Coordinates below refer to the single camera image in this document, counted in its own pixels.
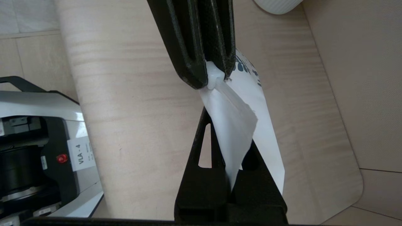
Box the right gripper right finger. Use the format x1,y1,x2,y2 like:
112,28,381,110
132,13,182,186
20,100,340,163
232,141,288,206

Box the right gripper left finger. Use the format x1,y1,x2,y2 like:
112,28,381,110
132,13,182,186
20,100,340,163
175,107,231,204

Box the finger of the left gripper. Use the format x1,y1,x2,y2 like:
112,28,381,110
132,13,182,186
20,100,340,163
147,0,209,90
201,0,236,77

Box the white horse-print zipper pouch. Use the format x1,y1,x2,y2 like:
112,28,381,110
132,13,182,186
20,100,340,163
199,47,285,196

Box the white ribbed ceramic mug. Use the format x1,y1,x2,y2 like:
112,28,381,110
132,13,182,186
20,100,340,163
253,0,304,15

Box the light wood shelf desk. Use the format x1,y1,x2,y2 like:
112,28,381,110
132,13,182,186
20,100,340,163
301,0,402,173

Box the white robot chest block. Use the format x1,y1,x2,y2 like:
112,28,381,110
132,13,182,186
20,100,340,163
0,75,105,219

